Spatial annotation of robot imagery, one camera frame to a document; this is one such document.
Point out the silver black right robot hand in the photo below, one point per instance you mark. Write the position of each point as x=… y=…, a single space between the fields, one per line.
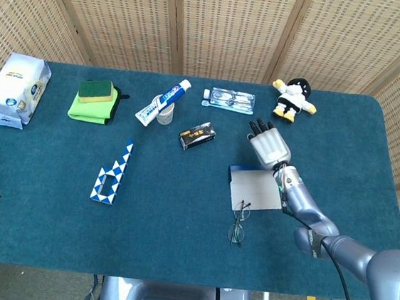
x=270 y=146

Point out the thin-framed eyeglasses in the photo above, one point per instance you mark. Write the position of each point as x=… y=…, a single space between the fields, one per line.
x=237 y=232

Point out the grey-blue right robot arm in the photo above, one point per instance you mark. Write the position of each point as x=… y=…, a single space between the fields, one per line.
x=302 y=200

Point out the light blue toothbrush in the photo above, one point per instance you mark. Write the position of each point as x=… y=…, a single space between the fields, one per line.
x=240 y=110

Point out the black white plush toy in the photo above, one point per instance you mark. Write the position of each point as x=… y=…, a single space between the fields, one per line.
x=293 y=99

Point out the black gold printed box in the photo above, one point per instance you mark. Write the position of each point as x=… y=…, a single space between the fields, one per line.
x=198 y=135

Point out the white paper cup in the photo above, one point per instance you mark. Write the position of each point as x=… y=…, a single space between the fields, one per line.
x=165 y=117

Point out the teal table cover cloth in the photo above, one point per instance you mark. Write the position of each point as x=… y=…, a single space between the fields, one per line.
x=179 y=208

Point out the blue white toothpaste tube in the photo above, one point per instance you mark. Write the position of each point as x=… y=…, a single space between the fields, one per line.
x=162 y=99

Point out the large white tissue pack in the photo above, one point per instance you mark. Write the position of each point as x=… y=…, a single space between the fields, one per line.
x=17 y=84

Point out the woven wooden folding screen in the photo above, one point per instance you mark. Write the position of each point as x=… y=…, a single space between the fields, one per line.
x=234 y=28

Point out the green microfiber cloth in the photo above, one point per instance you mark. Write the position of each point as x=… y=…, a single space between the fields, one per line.
x=89 y=111

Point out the blue white snake puzzle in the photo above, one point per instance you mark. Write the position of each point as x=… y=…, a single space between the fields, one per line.
x=125 y=156

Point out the yellow green sponge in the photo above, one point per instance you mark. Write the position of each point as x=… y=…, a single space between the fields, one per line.
x=95 y=90

